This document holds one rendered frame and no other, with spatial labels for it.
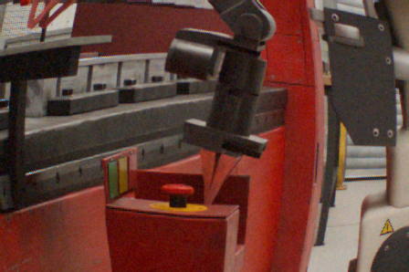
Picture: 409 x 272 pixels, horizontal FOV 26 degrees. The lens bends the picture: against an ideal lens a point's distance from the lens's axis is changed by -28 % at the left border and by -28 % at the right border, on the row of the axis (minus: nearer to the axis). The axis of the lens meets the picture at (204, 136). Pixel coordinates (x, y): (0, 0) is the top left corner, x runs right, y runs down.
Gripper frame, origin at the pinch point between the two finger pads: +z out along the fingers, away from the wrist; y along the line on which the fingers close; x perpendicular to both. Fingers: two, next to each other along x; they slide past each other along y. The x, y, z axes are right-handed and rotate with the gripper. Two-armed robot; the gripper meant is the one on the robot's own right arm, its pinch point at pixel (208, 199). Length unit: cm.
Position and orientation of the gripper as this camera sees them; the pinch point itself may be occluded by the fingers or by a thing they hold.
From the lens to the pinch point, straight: 152.5
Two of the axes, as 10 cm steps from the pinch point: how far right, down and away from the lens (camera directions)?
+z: -2.6, 9.6, 1.0
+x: -1.6, 0.6, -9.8
